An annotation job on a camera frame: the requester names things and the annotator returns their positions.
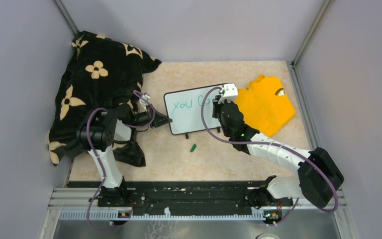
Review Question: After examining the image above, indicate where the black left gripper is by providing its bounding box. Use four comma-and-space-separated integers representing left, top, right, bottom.
130, 104, 173, 128

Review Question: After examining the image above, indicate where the black framed whiteboard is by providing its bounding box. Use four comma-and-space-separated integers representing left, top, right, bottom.
164, 84, 224, 135

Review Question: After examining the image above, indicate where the green marker cap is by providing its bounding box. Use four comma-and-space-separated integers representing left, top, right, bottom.
190, 144, 196, 152

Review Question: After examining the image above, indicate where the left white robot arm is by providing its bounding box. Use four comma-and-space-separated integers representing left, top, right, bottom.
76, 104, 173, 207

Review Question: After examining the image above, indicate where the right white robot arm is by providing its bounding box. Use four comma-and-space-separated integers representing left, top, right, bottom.
212, 96, 344, 211

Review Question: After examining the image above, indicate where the yellow folded sweatshirt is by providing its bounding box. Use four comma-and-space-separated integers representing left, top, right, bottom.
235, 74, 296, 137

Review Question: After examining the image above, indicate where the black floral plush blanket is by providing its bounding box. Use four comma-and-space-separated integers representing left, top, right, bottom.
48, 31, 161, 165

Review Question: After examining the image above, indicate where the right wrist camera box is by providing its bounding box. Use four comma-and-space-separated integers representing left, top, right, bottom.
218, 83, 238, 104

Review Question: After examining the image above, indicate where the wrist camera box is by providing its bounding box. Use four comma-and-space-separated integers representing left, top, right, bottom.
218, 83, 238, 104
139, 93, 151, 109

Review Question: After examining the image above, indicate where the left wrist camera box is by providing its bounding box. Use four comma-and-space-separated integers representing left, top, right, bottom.
139, 93, 151, 109

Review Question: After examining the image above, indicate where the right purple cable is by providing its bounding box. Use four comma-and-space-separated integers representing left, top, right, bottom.
200, 86, 340, 228

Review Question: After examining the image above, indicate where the purple cable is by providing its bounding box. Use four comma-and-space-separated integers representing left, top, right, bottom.
85, 90, 156, 233
200, 86, 340, 228

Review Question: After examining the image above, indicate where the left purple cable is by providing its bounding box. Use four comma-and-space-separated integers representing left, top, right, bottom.
85, 90, 156, 233

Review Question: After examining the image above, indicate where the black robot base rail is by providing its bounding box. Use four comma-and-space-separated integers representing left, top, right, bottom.
56, 180, 294, 221

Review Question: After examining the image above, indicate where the aluminium frame post left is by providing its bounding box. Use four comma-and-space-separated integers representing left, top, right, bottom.
52, 0, 79, 36

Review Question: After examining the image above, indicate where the aluminium frame post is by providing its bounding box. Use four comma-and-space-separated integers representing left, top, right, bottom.
52, 0, 79, 36
292, 0, 335, 69

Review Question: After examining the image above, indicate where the aluminium frame post right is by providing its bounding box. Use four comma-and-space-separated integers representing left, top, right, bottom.
292, 0, 335, 69

